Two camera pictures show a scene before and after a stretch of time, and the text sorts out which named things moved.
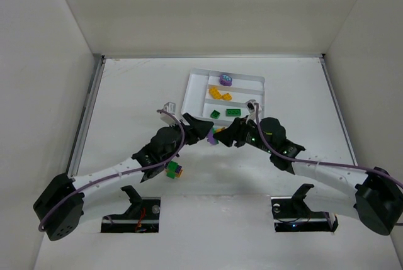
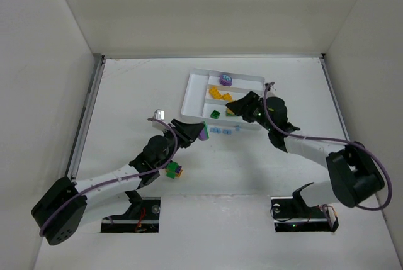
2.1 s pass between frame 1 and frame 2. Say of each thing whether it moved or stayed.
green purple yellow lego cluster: stayed
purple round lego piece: stayed
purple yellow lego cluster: moved
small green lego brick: stayed
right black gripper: moved
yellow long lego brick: stayed
